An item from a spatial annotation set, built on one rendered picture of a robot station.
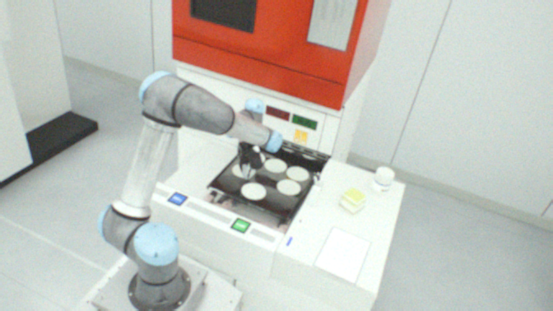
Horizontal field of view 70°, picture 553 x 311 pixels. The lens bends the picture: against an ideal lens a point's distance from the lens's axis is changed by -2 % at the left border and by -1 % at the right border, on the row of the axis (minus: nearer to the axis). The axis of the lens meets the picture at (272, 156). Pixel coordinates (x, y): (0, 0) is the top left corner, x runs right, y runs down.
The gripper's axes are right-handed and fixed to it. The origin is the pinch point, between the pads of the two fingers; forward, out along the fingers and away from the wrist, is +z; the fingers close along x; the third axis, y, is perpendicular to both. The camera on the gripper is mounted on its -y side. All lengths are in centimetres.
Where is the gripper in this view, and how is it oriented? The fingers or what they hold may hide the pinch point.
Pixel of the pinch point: (248, 178)
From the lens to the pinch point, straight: 169.9
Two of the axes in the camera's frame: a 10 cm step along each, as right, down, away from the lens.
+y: -3.0, -5.9, 7.5
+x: -9.4, 0.8, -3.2
